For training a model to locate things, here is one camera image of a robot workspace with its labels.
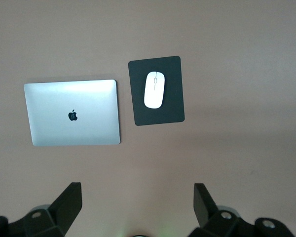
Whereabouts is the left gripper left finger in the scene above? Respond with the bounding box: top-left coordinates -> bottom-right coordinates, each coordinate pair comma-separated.
0,182 -> 83,237

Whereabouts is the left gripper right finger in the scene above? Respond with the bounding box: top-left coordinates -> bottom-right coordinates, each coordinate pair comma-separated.
187,182 -> 296,237

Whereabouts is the black mouse pad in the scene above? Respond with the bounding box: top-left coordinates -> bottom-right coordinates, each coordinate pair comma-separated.
128,55 -> 185,126

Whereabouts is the white computer mouse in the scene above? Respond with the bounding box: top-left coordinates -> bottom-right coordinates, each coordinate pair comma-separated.
144,71 -> 166,109

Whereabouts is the silver closed laptop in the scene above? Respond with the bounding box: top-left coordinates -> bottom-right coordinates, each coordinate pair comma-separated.
23,79 -> 121,147

